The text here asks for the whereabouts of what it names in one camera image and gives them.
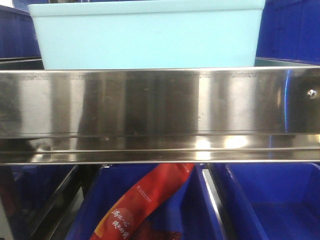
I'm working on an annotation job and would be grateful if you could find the light blue plastic bin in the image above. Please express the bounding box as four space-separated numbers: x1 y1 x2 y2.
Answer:
29 0 266 70

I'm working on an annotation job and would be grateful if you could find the dark blue bin lower right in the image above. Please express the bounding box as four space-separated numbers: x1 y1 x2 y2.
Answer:
210 163 320 240

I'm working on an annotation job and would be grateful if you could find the dark blue bin upper right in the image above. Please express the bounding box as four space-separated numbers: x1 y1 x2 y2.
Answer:
256 0 320 65

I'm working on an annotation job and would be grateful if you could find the dark blue bin upper left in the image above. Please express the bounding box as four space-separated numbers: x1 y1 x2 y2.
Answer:
0 5 41 59

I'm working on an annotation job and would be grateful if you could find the red snack package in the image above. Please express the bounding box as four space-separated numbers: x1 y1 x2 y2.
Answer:
90 163 195 240

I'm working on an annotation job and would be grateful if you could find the stainless steel shelf rail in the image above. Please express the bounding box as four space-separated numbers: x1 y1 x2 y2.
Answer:
0 66 320 165

